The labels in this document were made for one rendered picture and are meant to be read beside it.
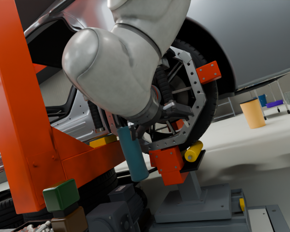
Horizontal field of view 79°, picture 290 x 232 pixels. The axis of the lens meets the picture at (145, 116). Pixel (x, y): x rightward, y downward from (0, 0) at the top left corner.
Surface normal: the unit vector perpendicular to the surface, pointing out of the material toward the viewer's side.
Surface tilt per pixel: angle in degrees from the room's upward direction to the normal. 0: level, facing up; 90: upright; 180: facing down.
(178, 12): 124
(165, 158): 90
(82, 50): 75
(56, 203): 90
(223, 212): 90
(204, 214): 90
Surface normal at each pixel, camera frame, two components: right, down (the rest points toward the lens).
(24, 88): 0.85, -0.31
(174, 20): 0.71, 0.33
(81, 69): -0.28, 0.25
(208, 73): -0.42, 0.07
